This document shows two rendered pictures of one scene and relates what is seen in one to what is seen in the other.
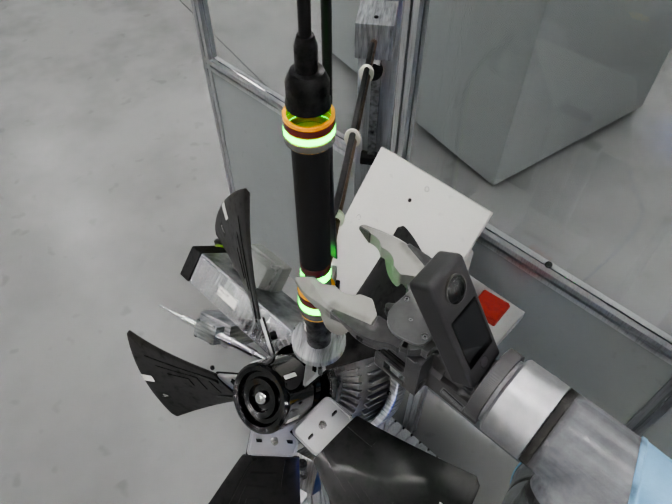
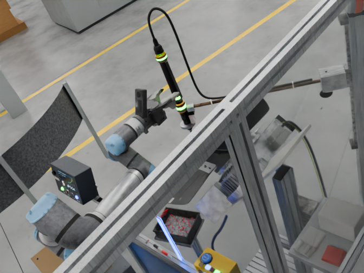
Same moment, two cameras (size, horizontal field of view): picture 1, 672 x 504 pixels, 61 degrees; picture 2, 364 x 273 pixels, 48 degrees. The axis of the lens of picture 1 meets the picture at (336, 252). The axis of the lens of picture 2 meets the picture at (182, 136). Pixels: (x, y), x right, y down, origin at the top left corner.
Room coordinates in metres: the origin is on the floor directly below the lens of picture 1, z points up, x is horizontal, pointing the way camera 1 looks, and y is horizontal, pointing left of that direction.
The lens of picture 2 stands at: (0.62, -1.45, 2.50)
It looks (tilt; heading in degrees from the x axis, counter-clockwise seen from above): 36 degrees down; 101
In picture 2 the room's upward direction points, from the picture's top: 23 degrees counter-clockwise
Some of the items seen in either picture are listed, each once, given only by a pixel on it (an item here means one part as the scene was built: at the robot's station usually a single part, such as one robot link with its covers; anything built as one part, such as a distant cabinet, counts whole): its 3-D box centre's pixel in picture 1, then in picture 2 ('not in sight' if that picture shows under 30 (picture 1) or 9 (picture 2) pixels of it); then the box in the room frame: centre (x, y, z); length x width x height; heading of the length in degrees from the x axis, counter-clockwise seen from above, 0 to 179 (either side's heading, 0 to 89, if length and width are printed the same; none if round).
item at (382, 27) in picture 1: (376, 27); not in sight; (1.00, -0.08, 1.54); 0.10 x 0.07 x 0.08; 171
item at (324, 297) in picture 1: (334, 314); (157, 98); (0.30, 0.00, 1.64); 0.09 x 0.03 x 0.06; 68
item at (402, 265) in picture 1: (391, 264); (172, 102); (0.37, -0.06, 1.64); 0.09 x 0.03 x 0.06; 24
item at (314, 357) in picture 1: (319, 316); (187, 115); (0.39, 0.02, 1.50); 0.09 x 0.07 x 0.10; 171
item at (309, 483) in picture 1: (314, 466); not in sight; (0.40, 0.04, 0.91); 0.12 x 0.08 x 0.12; 136
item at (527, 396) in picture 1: (522, 402); (135, 127); (0.21, -0.16, 1.64); 0.08 x 0.05 x 0.08; 136
